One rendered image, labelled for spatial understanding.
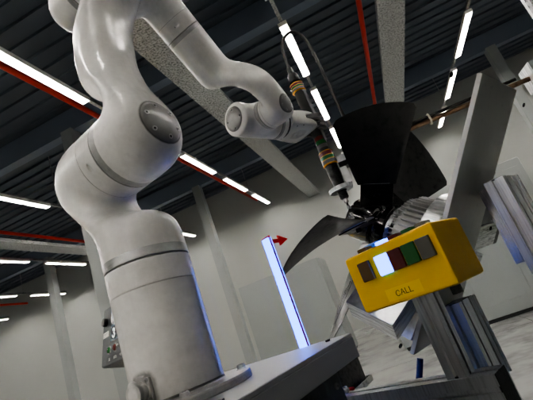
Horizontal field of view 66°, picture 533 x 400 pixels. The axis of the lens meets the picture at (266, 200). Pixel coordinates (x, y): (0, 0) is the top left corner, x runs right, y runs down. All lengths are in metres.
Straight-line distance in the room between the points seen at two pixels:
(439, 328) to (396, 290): 0.08
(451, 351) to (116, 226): 0.50
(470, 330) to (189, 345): 0.79
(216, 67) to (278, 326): 7.80
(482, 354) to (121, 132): 0.97
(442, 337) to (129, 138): 0.52
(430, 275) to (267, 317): 8.06
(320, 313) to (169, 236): 7.83
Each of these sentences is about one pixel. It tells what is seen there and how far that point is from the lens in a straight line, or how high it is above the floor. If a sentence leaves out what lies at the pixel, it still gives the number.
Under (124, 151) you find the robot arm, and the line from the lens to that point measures 0.59.
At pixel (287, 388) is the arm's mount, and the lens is 0.49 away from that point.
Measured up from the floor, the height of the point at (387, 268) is 1.03.
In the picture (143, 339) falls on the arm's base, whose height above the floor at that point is 1.05.
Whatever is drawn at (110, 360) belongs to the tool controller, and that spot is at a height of 1.08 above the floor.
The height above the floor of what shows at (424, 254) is 1.03.
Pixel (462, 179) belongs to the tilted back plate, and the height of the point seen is 1.17.
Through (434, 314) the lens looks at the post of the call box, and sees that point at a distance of 0.67.
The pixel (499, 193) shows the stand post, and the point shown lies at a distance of 1.10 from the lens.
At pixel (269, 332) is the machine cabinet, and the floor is 0.90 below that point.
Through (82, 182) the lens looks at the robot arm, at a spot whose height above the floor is 1.30.
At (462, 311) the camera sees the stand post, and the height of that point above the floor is 0.89.
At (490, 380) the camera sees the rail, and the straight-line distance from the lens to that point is 0.66.
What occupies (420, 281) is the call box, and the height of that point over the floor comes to 1.00.
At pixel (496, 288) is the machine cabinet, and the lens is 6.75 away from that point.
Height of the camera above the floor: 1.02
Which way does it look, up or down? 16 degrees up
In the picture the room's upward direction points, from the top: 20 degrees counter-clockwise
